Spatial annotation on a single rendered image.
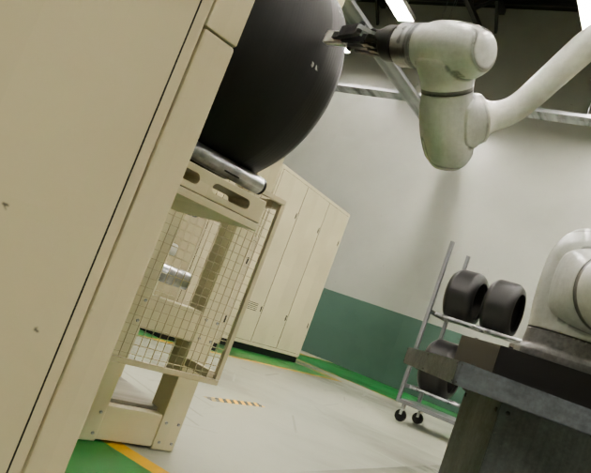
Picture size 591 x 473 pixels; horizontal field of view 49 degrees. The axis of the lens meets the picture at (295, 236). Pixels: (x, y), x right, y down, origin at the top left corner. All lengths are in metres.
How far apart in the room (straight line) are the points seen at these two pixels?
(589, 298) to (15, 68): 0.97
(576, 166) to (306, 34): 11.75
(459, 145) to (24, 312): 0.89
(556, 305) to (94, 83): 0.94
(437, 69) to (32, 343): 0.87
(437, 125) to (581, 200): 11.61
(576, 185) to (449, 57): 11.78
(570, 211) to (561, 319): 11.51
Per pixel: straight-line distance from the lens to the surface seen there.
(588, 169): 13.07
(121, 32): 0.73
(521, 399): 1.12
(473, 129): 1.32
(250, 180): 1.61
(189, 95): 0.77
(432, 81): 1.29
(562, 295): 1.32
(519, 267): 12.66
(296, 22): 1.52
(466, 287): 6.78
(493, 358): 1.24
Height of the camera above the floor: 0.62
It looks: 7 degrees up
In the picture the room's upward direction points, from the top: 21 degrees clockwise
